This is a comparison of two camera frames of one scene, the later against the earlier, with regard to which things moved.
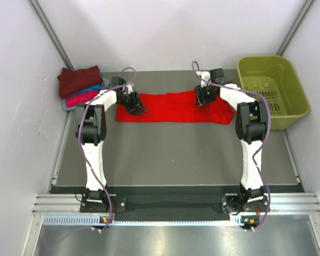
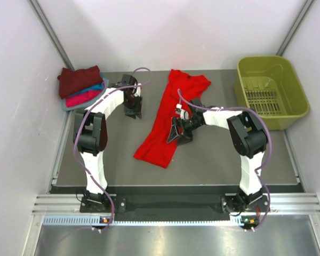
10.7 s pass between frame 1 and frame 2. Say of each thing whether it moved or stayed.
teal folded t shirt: stayed
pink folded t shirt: stayed
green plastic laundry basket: stayed
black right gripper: moved
